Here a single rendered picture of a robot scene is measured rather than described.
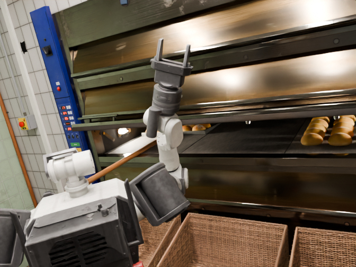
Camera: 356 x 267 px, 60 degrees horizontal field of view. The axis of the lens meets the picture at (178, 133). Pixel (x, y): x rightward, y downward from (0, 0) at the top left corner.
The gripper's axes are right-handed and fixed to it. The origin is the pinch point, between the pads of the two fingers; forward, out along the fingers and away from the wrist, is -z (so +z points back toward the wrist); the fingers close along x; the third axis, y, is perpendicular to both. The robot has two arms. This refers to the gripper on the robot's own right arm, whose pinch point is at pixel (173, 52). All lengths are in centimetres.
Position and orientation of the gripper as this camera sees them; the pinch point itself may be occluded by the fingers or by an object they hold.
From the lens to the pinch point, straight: 93.3
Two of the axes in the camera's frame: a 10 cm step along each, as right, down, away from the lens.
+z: -1.5, 8.8, 4.5
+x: -9.5, -2.5, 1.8
